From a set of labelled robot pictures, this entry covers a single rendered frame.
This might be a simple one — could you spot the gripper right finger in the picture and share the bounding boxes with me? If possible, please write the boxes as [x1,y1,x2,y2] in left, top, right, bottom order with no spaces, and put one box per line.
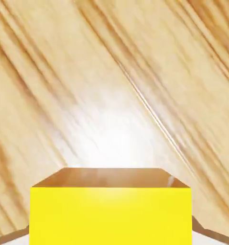
[192,215,229,245]

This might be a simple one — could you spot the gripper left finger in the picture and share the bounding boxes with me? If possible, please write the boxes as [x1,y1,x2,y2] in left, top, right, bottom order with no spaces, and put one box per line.
[0,225,30,245]

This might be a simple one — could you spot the small yellow cube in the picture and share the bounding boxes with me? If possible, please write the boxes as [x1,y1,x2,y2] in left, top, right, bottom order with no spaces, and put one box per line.
[29,167,193,245]

